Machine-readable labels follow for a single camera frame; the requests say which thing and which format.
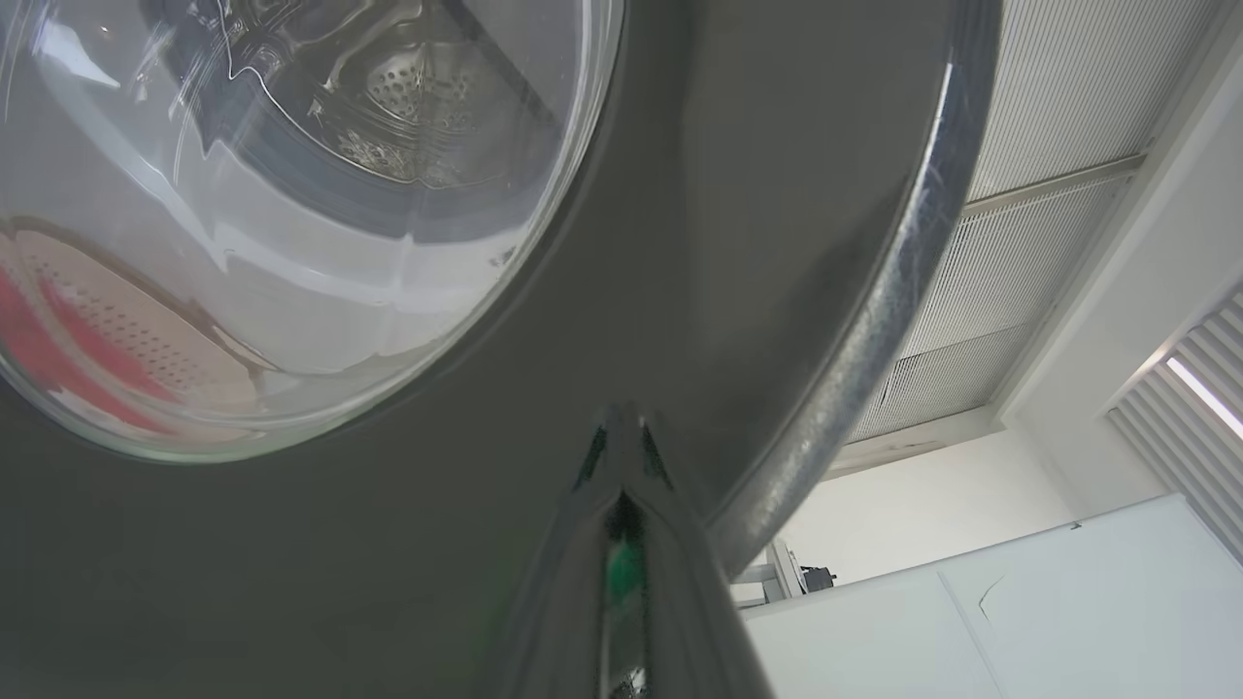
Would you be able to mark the ceiling light strip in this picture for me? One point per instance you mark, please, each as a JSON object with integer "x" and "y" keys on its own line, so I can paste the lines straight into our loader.
{"x": 1206, "y": 396}

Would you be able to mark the white partition cabinet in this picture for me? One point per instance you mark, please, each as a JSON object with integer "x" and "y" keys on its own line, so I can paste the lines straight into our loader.
{"x": 1068, "y": 621}

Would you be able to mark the dark round washing machine door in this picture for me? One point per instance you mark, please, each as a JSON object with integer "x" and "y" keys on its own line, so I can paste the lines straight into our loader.
{"x": 728, "y": 243}

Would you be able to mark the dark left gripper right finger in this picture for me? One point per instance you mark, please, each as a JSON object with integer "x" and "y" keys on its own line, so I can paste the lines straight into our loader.
{"x": 689, "y": 602}

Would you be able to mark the red garment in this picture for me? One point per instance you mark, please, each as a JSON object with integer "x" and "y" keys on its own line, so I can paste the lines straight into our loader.
{"x": 29, "y": 349}

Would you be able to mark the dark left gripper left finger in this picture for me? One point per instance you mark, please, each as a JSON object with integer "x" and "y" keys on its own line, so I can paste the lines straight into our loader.
{"x": 563, "y": 602}

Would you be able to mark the grey metal stand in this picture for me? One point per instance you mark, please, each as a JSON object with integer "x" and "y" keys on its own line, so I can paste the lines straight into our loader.
{"x": 782, "y": 573}

